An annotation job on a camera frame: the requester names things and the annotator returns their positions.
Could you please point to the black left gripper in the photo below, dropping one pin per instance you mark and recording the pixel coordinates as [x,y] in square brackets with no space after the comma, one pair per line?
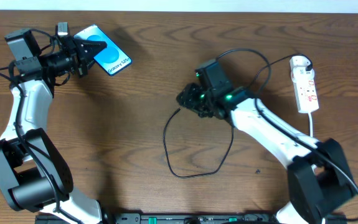
[80,63]

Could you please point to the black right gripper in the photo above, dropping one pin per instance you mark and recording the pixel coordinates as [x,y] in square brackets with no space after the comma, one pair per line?
[188,99]

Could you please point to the blue Galaxy smartphone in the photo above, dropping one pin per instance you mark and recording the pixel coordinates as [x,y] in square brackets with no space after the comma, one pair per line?
[112,59]

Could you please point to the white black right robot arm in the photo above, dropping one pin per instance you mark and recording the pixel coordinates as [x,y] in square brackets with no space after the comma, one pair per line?
[319,177]

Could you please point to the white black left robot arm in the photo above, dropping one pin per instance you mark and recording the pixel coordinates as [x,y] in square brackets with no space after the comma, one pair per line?
[33,174]

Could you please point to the white power strip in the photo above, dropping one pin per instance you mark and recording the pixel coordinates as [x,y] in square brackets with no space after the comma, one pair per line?
[302,76]

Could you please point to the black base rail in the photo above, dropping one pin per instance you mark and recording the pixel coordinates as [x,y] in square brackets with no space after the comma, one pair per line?
[137,218]

